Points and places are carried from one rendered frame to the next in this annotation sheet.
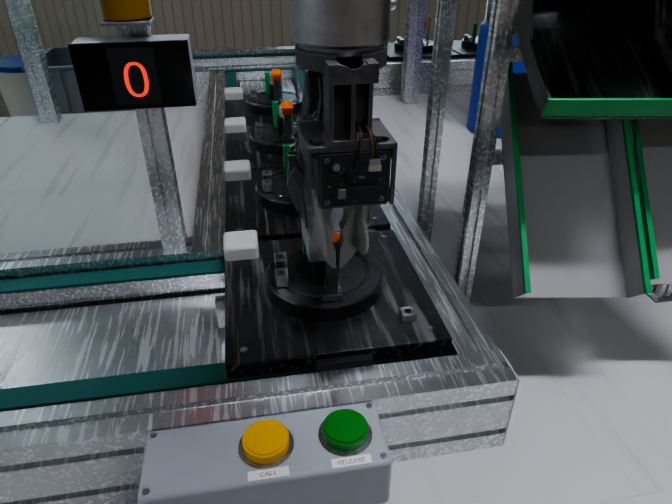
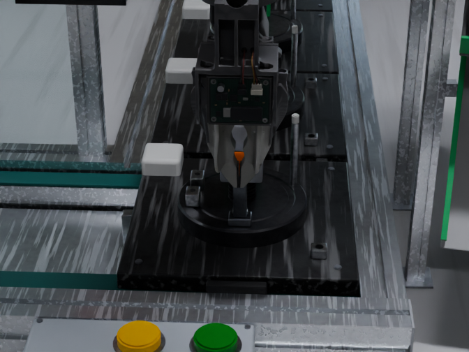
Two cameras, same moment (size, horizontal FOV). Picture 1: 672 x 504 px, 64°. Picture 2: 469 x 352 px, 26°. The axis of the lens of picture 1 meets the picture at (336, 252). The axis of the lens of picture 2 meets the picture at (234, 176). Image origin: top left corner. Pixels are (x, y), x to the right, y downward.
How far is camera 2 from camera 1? 0.48 m
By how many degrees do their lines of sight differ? 11
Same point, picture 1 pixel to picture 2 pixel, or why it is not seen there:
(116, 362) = (14, 265)
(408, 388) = (293, 318)
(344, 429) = (213, 338)
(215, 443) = (93, 334)
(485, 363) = (385, 309)
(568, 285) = not seen: outside the picture
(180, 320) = (85, 234)
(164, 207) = (84, 108)
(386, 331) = (290, 264)
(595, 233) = not seen: outside the picture
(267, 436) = (140, 333)
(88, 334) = not seen: outside the picture
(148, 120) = (77, 13)
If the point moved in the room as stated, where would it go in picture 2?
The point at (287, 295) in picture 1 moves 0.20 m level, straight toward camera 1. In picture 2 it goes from (194, 215) to (161, 335)
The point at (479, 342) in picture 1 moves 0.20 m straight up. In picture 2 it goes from (390, 289) to (407, 106)
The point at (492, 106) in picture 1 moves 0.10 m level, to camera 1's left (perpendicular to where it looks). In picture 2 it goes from (442, 32) to (343, 24)
